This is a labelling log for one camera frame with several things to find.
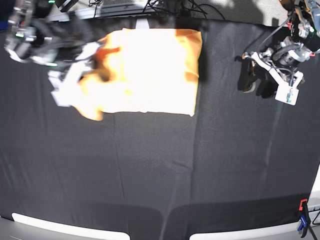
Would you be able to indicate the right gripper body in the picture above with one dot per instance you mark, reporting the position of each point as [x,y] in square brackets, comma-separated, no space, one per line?
[62,43]

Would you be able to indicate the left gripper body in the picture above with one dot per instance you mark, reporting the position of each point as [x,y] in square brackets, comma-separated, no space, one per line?
[286,56]

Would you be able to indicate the yellow t-shirt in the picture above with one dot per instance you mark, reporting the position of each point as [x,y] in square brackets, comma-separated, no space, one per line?
[142,70]

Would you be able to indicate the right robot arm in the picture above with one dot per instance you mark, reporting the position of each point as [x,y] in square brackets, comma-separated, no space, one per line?
[22,35]

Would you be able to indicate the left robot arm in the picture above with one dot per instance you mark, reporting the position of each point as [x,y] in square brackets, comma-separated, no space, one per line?
[303,21]

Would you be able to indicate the black table cloth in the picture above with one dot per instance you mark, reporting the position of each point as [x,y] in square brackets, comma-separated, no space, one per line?
[241,162]

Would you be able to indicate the red black clamp near right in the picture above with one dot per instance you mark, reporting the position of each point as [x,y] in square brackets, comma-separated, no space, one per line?
[303,210]

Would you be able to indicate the blue clamp near right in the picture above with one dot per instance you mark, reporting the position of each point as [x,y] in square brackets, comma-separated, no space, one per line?
[303,224]

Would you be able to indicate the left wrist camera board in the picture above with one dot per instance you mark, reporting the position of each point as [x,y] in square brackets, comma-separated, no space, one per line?
[287,94]

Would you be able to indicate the grey camera mount base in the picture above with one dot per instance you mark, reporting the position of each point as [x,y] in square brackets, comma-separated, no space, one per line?
[142,23]

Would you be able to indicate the aluminium rail with cables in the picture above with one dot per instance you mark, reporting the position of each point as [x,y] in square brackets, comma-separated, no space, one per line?
[93,9]

